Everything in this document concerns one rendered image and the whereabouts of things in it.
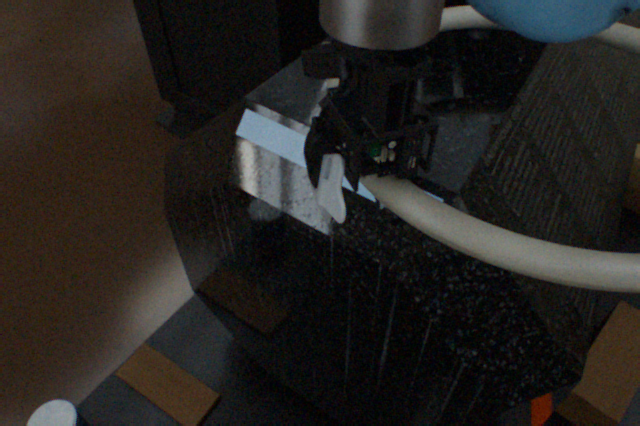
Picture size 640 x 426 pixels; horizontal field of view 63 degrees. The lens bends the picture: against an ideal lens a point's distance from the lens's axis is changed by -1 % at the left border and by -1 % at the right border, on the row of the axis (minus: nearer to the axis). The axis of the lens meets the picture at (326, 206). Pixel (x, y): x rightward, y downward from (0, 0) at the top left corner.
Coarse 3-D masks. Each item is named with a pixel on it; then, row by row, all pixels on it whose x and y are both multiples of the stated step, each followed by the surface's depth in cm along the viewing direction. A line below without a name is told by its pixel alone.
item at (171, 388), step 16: (144, 352) 132; (160, 352) 132; (128, 368) 129; (144, 368) 129; (160, 368) 129; (176, 368) 129; (128, 384) 127; (144, 384) 126; (160, 384) 126; (176, 384) 126; (192, 384) 126; (160, 400) 124; (176, 400) 124; (192, 400) 124; (208, 400) 124; (176, 416) 121; (192, 416) 121
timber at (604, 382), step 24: (624, 312) 127; (600, 336) 123; (624, 336) 123; (600, 360) 119; (624, 360) 119; (600, 384) 115; (624, 384) 115; (576, 408) 117; (600, 408) 112; (624, 408) 112
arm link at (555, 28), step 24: (480, 0) 23; (504, 0) 21; (528, 0) 21; (552, 0) 21; (576, 0) 22; (600, 0) 22; (624, 0) 23; (504, 24) 25; (528, 24) 22; (552, 24) 22; (576, 24) 23; (600, 24) 23
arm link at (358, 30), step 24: (336, 0) 35; (360, 0) 34; (384, 0) 34; (408, 0) 34; (432, 0) 35; (336, 24) 36; (360, 24) 35; (384, 24) 35; (408, 24) 35; (432, 24) 36; (360, 48) 37; (384, 48) 36; (408, 48) 36
